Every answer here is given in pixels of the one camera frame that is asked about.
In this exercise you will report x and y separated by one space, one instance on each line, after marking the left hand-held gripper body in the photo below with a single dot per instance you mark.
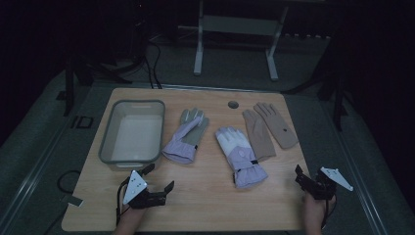
134 187

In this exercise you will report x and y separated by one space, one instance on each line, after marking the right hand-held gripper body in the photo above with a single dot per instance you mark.
321 187

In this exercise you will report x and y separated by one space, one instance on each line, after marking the grey plastic bin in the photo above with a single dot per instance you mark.
137 137

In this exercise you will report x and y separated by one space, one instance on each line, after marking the purple glove with grey palm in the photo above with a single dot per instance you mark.
182 150

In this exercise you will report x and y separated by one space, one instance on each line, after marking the beige glove with dark dot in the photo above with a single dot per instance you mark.
280 130

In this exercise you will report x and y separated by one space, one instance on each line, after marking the plain beige glove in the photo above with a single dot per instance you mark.
259 140

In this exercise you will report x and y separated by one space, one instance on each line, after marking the purple and white glove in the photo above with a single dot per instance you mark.
243 160

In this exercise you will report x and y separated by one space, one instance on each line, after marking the person's right hand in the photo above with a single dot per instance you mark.
313 212

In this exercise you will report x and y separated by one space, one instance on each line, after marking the person's left hand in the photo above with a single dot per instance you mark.
130 217

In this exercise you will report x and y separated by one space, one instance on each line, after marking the grey tape piece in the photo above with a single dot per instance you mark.
73 200

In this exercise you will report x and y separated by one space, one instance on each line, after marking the black tripod stand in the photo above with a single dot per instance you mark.
339 98
69 84

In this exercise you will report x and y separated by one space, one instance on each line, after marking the grey table grommet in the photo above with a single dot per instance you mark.
233 104

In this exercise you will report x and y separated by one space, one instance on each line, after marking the white metal stand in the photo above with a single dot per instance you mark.
238 25

